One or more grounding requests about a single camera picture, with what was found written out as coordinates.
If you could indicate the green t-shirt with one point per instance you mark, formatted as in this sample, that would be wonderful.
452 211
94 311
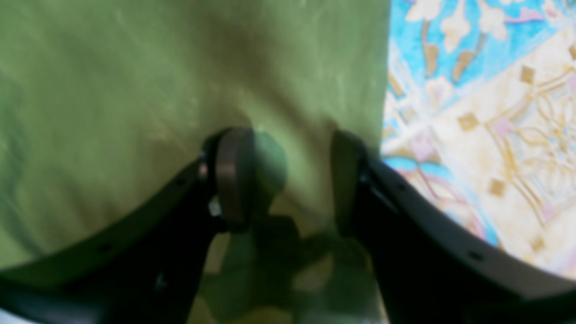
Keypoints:
103 102

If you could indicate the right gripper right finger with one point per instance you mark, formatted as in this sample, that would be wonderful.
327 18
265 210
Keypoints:
429 269

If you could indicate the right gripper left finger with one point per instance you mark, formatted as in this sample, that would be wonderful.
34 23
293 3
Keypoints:
146 268

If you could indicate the patterned tablecloth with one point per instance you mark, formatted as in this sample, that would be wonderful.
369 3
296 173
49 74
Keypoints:
480 118

